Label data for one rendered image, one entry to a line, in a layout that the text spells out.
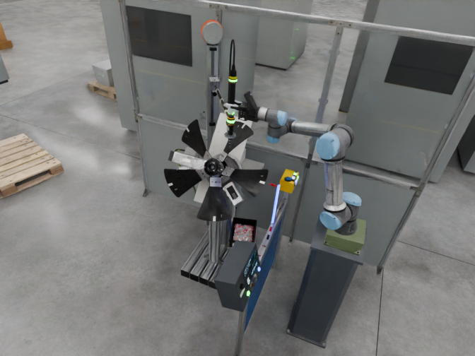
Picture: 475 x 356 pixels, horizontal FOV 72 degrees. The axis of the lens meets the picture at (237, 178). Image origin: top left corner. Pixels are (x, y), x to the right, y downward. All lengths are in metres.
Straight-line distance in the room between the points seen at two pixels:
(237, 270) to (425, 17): 3.34
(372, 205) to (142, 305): 2.05
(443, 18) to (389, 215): 2.14
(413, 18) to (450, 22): 0.35
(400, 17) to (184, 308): 3.53
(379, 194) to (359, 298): 0.93
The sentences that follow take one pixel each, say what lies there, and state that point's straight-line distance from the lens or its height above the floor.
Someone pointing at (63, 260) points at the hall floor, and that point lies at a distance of 3.41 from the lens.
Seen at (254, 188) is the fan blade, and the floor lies 1.17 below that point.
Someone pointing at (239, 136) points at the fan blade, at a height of 1.39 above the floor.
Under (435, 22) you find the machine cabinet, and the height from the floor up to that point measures 1.85.
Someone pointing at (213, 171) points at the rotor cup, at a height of 1.20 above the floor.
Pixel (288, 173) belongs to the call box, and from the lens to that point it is 2.39.
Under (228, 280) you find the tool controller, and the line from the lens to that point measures 1.47.
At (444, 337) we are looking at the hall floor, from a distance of 3.28.
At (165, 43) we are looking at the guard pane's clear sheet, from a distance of 2.90.
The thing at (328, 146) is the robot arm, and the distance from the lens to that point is 1.59.
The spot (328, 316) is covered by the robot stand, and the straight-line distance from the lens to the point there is 2.49.
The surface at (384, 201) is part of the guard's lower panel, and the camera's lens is 2.89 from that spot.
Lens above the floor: 2.44
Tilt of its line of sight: 37 degrees down
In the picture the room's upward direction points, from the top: 4 degrees clockwise
